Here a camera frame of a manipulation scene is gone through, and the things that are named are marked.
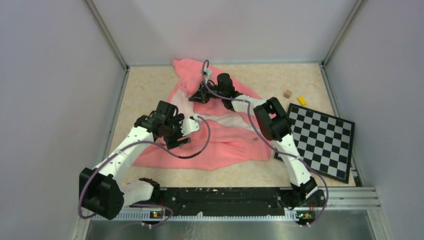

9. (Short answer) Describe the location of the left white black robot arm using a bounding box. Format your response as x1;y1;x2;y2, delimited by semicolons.
78;101;201;220

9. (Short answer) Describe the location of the pink zip-up jacket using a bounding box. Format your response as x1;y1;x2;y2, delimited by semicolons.
134;58;271;171

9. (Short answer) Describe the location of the small yellow block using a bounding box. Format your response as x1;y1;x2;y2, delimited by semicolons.
297;96;307;106

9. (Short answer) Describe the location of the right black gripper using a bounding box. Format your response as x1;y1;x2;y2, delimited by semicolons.
189;80;226;105

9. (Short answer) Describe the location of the small wooden cube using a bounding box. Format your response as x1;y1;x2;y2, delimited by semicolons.
283;89;293;99

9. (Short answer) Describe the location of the black white checkerboard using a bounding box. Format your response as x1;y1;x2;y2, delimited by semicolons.
287;103;355;184

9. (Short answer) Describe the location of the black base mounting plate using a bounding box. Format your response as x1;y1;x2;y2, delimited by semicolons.
141;187;325;217

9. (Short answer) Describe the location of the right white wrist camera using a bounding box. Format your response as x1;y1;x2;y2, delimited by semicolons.
200;66;213;82

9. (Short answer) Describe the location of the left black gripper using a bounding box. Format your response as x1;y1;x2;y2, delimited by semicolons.
163;113;191;150

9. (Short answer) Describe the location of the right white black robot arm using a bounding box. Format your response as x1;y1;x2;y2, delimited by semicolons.
188;73;318;210

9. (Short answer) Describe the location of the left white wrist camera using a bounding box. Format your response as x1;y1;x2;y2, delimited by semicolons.
180;114;201;137

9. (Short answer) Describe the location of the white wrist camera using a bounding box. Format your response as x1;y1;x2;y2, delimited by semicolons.
200;66;213;82
180;114;201;137

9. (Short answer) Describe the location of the aluminium front rail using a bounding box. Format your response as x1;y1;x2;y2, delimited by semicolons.
92;187;381;226

